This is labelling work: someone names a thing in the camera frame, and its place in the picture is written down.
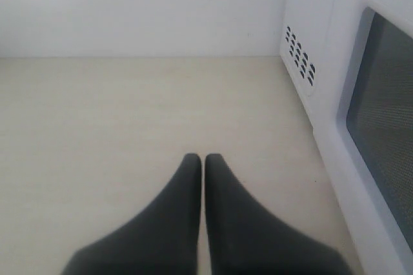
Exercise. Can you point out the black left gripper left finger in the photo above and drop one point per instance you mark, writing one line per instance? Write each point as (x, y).
(161, 239)

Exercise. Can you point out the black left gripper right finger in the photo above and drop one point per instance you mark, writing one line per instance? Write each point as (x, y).
(245, 238)

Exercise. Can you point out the white microwave door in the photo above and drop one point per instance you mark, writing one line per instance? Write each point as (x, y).
(363, 127)

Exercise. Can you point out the white microwave oven body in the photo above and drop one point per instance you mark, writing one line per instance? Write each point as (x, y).
(306, 24)

